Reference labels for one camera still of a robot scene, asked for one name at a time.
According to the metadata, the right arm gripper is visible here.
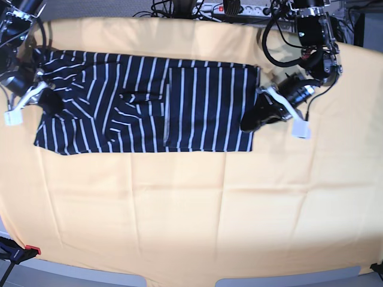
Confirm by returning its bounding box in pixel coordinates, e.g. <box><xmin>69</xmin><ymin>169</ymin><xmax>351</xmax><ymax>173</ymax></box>
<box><xmin>1</xmin><ymin>64</ymin><xmax>64</xmax><ymax>115</ymax></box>

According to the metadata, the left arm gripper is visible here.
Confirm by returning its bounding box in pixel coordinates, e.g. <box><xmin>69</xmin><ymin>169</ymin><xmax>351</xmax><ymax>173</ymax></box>
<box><xmin>240</xmin><ymin>73</ymin><xmax>317</xmax><ymax>133</ymax></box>

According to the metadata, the navy white striped T-shirt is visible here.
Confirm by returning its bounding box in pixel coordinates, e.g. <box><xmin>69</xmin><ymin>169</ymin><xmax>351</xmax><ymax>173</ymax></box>
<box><xmin>34</xmin><ymin>50</ymin><xmax>260</xmax><ymax>155</ymax></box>

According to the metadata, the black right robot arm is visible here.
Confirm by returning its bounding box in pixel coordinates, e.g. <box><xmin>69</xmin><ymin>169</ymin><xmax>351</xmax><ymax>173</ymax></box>
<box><xmin>1</xmin><ymin>1</ymin><xmax>63</xmax><ymax>116</ymax></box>

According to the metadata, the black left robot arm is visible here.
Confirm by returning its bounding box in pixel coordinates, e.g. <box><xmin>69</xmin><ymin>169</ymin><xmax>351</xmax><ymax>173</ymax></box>
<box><xmin>241</xmin><ymin>1</ymin><xmax>343</xmax><ymax>139</ymax></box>

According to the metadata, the yellow table cloth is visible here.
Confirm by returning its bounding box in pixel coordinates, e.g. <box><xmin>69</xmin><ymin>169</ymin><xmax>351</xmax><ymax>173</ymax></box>
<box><xmin>0</xmin><ymin>16</ymin><xmax>383</xmax><ymax>287</ymax></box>

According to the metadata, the white power strip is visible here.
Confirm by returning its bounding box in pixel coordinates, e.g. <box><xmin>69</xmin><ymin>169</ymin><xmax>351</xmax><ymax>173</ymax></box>
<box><xmin>193</xmin><ymin>1</ymin><xmax>271</xmax><ymax>18</ymax></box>

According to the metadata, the blue red bar clamp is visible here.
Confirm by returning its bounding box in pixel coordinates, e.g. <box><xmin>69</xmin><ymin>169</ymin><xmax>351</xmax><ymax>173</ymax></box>
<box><xmin>1</xmin><ymin>237</ymin><xmax>41</xmax><ymax>286</ymax></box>

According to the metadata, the black clamp right corner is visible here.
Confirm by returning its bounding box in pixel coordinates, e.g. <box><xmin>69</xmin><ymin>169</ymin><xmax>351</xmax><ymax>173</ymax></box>
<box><xmin>370</xmin><ymin>263</ymin><xmax>383</xmax><ymax>275</ymax></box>

